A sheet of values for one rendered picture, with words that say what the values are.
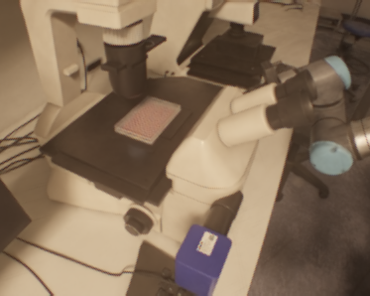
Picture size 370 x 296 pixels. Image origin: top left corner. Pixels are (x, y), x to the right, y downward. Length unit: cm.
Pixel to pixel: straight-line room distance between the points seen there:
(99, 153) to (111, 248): 22
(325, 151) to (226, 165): 29
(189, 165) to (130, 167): 12
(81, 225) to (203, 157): 38
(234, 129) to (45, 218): 50
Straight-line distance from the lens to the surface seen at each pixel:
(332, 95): 71
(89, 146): 51
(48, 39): 54
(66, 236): 65
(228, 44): 111
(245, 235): 63
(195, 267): 35
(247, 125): 36
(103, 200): 61
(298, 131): 142
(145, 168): 45
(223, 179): 39
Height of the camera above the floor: 129
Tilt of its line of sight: 43 degrees down
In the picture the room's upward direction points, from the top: 3 degrees clockwise
